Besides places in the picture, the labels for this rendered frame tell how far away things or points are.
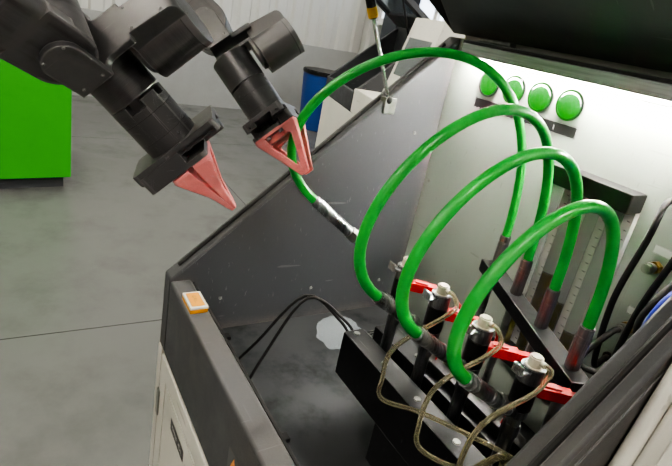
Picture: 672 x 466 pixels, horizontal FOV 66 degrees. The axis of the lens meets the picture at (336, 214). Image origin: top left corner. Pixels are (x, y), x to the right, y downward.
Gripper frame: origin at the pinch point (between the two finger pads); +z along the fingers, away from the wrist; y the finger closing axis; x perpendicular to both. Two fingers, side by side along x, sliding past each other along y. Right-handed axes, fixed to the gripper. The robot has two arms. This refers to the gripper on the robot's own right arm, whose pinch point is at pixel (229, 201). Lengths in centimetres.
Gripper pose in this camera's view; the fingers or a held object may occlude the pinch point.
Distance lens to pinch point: 60.1
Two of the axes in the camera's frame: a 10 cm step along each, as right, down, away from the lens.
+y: 8.0, -6.0, -0.5
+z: 5.5, 7.0, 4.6
